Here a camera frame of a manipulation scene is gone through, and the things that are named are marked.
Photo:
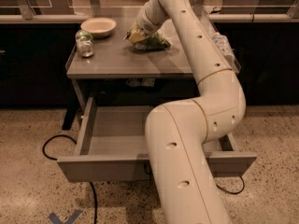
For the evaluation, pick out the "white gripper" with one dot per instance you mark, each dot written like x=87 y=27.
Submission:
x=145 y=25

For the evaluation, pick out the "green jalapeno chip bag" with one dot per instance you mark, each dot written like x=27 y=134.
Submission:
x=153 y=42

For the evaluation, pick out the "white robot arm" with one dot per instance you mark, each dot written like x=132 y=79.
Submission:
x=176 y=131

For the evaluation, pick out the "grey open drawer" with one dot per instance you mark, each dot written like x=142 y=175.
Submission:
x=112 y=147

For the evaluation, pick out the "grey metal table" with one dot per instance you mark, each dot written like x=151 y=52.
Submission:
x=124 y=56

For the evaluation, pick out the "beige ceramic bowl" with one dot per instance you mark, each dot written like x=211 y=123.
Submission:
x=99 y=27

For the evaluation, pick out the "green soda can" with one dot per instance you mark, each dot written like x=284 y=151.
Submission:
x=84 y=42

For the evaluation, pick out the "clear plastic water bottle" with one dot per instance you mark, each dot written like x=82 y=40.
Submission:
x=223 y=45

